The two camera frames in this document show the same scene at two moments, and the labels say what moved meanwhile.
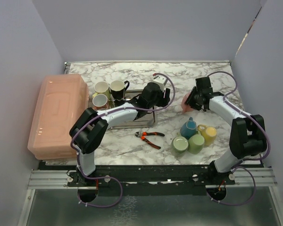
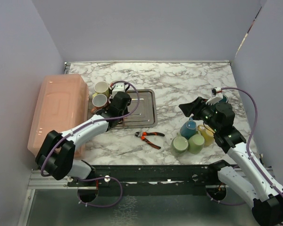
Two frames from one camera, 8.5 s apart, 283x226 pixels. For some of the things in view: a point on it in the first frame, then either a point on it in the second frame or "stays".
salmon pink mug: x=100 y=101 stays
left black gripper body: x=160 y=100 to x=124 y=112
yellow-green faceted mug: x=101 y=87 stays
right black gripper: x=190 y=101 to x=194 y=106
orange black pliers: x=142 y=134 stays
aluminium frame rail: x=50 y=179 stays
